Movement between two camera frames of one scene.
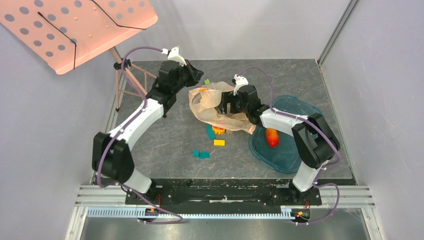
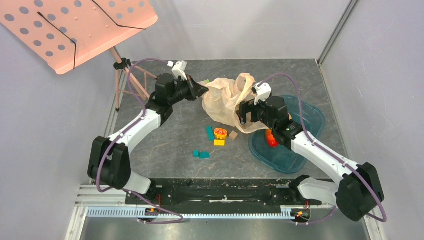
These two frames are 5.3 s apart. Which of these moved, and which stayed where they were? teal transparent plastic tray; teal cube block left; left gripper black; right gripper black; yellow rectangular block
Moved: right gripper black; left gripper black
Stayed: yellow rectangular block; teal cube block left; teal transparent plastic tray
